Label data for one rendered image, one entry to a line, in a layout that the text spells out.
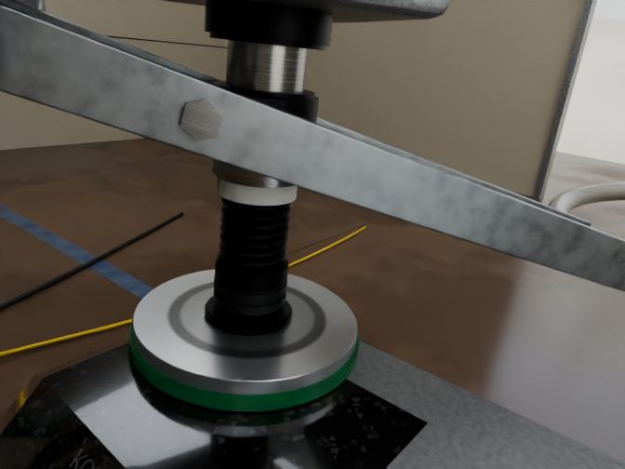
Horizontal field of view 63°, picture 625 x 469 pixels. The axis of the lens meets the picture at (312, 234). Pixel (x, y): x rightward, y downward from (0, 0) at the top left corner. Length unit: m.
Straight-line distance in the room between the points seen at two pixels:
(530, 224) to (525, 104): 4.72
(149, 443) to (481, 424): 0.26
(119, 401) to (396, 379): 0.24
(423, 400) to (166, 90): 0.32
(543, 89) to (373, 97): 1.76
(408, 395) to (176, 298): 0.24
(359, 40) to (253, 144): 5.60
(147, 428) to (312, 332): 0.16
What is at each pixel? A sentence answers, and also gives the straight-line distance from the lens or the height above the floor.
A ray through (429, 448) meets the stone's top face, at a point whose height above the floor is 0.82.
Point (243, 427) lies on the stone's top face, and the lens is 0.41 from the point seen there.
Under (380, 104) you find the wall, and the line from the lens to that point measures 5.79.
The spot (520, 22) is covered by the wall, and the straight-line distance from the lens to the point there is 5.28.
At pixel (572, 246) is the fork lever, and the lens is 0.55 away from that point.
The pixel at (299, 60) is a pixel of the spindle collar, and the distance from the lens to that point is 0.42.
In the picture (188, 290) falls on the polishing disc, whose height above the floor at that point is 0.85.
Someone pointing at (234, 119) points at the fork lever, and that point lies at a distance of 0.38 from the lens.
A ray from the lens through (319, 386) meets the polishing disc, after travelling 0.44.
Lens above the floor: 1.10
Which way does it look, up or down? 20 degrees down
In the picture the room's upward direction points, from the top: 6 degrees clockwise
